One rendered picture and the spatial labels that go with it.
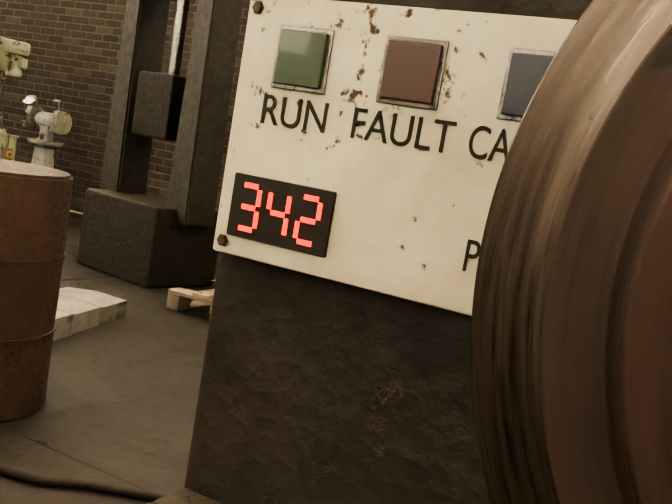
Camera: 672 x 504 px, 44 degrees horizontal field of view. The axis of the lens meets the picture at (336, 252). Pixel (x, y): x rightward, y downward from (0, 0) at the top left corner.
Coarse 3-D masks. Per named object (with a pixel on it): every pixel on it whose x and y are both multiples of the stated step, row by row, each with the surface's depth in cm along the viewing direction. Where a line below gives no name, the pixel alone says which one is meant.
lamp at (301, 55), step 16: (288, 32) 55; (304, 32) 54; (288, 48) 55; (304, 48) 54; (320, 48) 54; (288, 64) 55; (304, 64) 54; (320, 64) 54; (288, 80) 55; (304, 80) 54; (320, 80) 54
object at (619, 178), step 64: (640, 64) 31; (640, 128) 31; (576, 192) 32; (640, 192) 31; (576, 256) 32; (640, 256) 29; (576, 320) 32; (640, 320) 29; (576, 384) 32; (640, 384) 29; (576, 448) 32; (640, 448) 29
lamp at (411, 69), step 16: (400, 48) 51; (416, 48) 51; (432, 48) 50; (400, 64) 51; (416, 64) 51; (432, 64) 50; (384, 80) 52; (400, 80) 51; (416, 80) 51; (432, 80) 50; (384, 96) 52; (400, 96) 51; (416, 96) 51; (432, 96) 50
